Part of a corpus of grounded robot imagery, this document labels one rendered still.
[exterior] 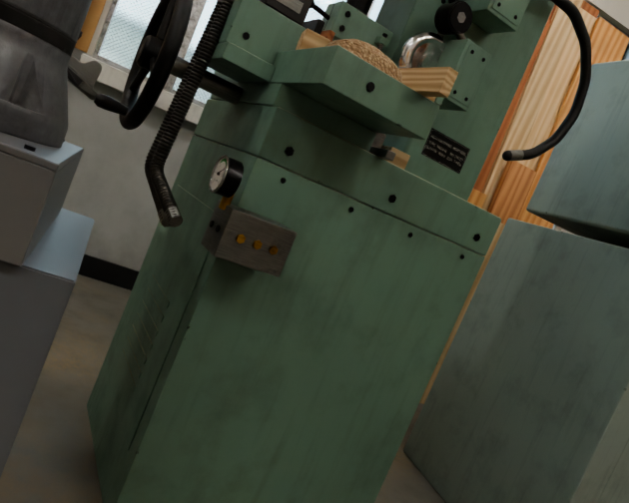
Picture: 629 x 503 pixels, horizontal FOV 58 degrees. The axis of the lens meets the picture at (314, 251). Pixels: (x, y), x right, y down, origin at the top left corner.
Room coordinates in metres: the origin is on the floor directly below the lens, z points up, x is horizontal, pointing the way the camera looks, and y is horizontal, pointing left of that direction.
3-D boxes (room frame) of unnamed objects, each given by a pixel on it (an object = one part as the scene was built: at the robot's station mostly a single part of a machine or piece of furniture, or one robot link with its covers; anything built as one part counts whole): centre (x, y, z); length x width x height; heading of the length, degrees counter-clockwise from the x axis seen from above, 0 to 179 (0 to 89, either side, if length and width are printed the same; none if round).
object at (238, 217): (0.93, 0.11, 0.58); 0.12 x 0.08 x 0.08; 120
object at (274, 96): (1.19, 0.17, 0.82); 0.40 x 0.21 x 0.04; 30
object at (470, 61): (1.18, -0.12, 1.02); 0.09 x 0.07 x 0.12; 30
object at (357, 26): (1.23, 0.10, 1.03); 0.14 x 0.07 x 0.09; 120
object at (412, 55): (1.18, -0.06, 1.02); 0.12 x 0.03 x 0.12; 120
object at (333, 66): (1.12, 0.18, 0.87); 0.61 x 0.30 x 0.06; 30
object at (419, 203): (1.28, 0.01, 0.76); 0.57 x 0.45 x 0.09; 120
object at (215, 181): (0.89, 0.17, 0.65); 0.06 x 0.04 x 0.08; 30
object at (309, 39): (0.99, 0.14, 0.92); 0.04 x 0.04 x 0.04; 18
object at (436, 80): (1.16, 0.08, 0.92); 0.67 x 0.02 x 0.04; 30
